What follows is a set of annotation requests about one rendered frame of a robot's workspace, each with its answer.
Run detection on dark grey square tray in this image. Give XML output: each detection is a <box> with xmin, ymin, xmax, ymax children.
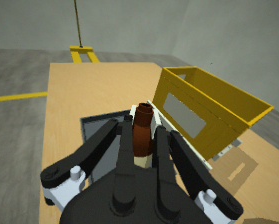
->
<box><xmin>80</xmin><ymin>109</ymin><xmax>131</xmax><ymax>186</ymax></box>

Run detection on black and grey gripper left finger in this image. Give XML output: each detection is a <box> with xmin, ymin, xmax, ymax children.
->
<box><xmin>40</xmin><ymin>105</ymin><xmax>136</xmax><ymax>213</ymax></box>

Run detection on yellow plastic crate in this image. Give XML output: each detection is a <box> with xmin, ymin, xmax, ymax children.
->
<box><xmin>152</xmin><ymin>67</ymin><xmax>275</xmax><ymax>161</ymax></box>

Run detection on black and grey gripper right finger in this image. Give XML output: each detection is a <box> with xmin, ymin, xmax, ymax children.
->
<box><xmin>151</xmin><ymin>109</ymin><xmax>244</xmax><ymax>224</ymax></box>

